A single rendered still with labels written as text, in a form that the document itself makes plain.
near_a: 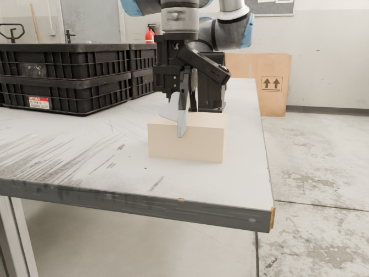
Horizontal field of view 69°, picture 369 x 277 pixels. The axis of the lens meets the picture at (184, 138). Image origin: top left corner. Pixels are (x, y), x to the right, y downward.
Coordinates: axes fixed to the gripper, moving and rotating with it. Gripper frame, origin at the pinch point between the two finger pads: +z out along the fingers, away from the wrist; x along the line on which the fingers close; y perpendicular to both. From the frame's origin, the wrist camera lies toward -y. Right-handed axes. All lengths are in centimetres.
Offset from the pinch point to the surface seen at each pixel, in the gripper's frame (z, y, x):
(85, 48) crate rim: -16.6, 38.0, -22.6
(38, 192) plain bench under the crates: 7.0, 23.6, 21.4
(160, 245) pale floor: 75, 24, -44
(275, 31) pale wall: -31, -45, -344
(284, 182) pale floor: 76, -43, -125
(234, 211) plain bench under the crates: 6.0, -11.3, 21.4
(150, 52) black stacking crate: -14, 32, -66
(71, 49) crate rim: -16.4, 40.7, -19.1
